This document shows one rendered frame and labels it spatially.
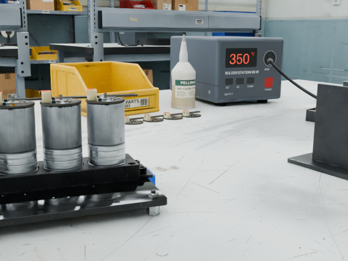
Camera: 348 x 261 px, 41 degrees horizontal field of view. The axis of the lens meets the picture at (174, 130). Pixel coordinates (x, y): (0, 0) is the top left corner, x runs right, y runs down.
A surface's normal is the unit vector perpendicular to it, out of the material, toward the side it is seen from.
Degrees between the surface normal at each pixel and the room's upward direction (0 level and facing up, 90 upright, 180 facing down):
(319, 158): 90
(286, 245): 0
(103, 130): 90
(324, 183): 0
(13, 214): 0
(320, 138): 90
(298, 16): 90
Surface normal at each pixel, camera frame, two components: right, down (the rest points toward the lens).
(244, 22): 0.57, 0.18
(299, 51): -0.82, 0.11
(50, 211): 0.01, -0.98
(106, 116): 0.14, 0.22
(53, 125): -0.12, 0.21
